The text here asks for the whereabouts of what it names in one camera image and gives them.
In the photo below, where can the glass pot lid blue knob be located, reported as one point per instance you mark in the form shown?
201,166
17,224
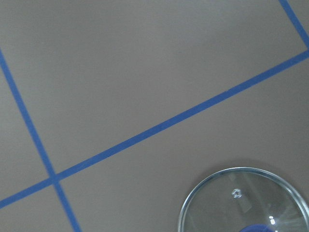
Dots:
244,199

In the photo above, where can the blue tape line crosswise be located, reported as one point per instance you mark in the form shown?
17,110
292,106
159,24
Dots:
156,129

